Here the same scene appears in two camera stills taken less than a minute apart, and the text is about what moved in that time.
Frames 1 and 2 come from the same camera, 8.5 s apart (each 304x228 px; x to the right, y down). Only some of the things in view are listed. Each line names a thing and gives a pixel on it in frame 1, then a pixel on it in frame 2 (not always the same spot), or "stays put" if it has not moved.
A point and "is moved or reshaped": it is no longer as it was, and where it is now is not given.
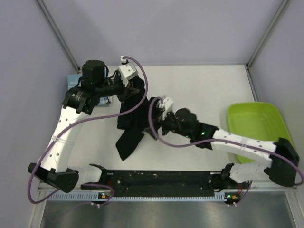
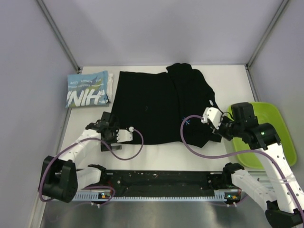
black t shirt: x=133 y=118 is moved or reshaped
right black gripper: x=163 y=123 → x=219 y=131
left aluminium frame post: x=54 y=27 stays put
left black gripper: x=122 y=87 → x=115 y=129
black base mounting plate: x=171 y=181 stays put
